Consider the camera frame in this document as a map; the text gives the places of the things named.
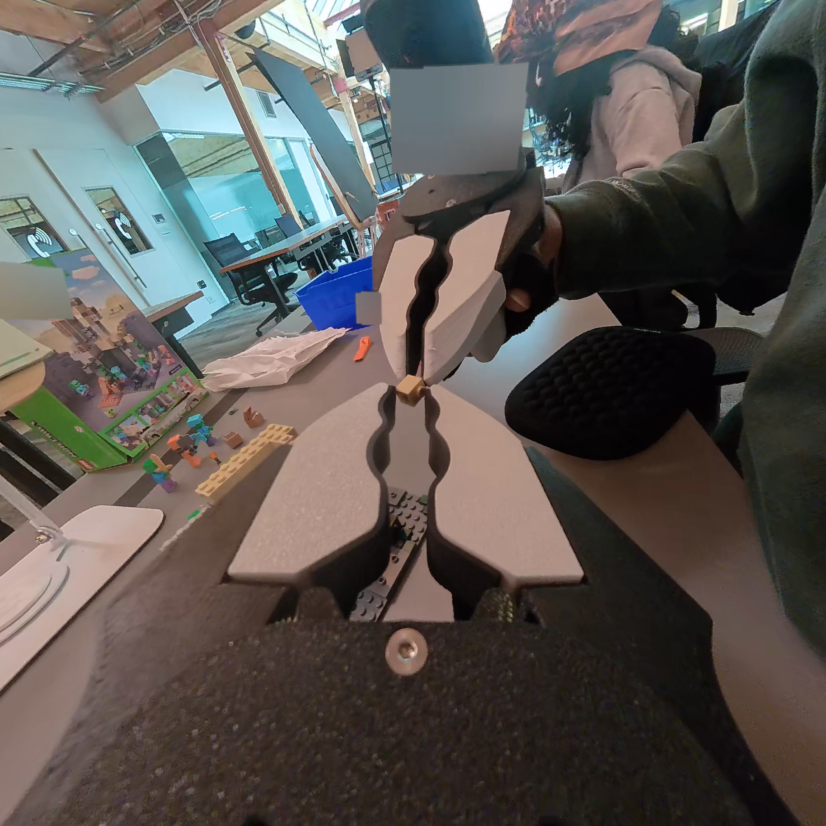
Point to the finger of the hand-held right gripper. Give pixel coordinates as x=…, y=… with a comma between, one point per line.
x=393, y=297
x=464, y=303

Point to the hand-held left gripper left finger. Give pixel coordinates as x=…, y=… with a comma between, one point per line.
x=316, y=503

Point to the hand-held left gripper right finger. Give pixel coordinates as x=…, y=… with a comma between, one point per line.
x=503, y=510

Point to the toy brick building model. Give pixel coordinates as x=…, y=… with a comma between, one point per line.
x=248, y=459

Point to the small tan toy brick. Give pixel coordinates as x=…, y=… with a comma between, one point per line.
x=410, y=391

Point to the person's right forearm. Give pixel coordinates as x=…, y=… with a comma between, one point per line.
x=677, y=219

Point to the grey desk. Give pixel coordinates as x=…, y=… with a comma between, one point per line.
x=645, y=516

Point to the white desk stand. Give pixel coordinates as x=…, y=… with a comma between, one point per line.
x=110, y=535

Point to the person's right hand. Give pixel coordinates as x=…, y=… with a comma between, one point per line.
x=518, y=301

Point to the orange brick separator tool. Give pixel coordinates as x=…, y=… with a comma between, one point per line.
x=362, y=350

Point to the blue plastic bin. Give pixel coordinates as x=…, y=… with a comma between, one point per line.
x=329, y=297

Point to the small brown toy cube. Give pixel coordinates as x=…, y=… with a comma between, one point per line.
x=233, y=440

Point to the notched brown toy piece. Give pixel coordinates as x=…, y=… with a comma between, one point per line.
x=253, y=419

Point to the wooden background table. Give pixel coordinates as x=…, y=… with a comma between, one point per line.
x=284, y=244

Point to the crumpled white paper bag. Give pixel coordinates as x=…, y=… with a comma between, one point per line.
x=277, y=358

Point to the teal toy minifigure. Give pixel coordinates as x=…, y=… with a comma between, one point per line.
x=201, y=429

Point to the orange toy minifigure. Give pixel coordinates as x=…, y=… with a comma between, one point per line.
x=187, y=455

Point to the green-headed toy minifigure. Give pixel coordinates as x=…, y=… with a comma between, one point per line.
x=160, y=474

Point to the black chair armrest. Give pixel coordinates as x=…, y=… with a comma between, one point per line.
x=613, y=393

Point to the black office chair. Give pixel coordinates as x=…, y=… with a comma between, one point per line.
x=232, y=255

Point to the dark board panel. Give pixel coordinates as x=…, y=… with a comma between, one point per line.
x=310, y=110

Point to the studio light panel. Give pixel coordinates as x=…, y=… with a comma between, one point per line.
x=355, y=48

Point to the green toy set box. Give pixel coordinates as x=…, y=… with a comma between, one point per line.
x=97, y=361

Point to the person's green sweatshirt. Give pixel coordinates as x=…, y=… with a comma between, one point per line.
x=794, y=452

